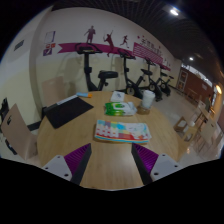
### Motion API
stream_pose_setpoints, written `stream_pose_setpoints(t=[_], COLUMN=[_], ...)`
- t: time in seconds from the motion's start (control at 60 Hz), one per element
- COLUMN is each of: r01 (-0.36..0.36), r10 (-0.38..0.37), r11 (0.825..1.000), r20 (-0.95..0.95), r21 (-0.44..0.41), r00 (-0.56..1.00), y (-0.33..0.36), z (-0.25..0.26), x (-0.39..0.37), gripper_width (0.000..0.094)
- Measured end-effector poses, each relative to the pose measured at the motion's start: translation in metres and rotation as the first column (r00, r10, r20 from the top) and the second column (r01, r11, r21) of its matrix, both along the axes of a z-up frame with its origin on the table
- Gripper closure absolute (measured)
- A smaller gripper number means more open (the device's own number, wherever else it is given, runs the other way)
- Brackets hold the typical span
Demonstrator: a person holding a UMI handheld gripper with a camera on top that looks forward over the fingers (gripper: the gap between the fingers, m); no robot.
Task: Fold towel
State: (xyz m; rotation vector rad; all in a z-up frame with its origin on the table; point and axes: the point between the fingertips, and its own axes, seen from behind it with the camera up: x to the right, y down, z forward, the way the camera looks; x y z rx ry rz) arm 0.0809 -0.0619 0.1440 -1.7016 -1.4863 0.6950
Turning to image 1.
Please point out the brown wooden chair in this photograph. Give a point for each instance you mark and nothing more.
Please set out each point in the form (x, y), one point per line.
(18, 133)

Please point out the clear glass dish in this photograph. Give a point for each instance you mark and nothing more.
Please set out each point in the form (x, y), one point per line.
(142, 110)

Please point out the wall poster group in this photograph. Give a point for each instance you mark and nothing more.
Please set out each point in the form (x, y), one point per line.
(50, 37)

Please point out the blue and orange tube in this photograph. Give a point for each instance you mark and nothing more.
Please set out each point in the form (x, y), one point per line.
(84, 95)

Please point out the black exercise bike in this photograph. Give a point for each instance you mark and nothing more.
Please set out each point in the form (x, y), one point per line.
(164, 83)
(88, 71)
(154, 87)
(130, 87)

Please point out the green wet wipes pack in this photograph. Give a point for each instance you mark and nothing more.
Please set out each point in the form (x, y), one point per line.
(120, 108)

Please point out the colourful checked cartoon towel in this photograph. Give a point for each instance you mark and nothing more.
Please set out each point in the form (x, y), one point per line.
(121, 131)

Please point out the round ceiling light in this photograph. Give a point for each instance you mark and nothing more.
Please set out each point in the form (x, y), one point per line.
(191, 58)
(174, 12)

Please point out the white paper cup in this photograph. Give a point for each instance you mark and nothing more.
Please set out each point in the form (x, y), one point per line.
(147, 98)

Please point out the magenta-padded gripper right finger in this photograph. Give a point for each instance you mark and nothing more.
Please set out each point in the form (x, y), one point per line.
(165, 166)

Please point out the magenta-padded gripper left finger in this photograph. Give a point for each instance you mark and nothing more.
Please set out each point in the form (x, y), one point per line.
(58, 166)

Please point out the white tissue pack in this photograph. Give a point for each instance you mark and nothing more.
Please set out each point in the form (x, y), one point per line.
(117, 96)

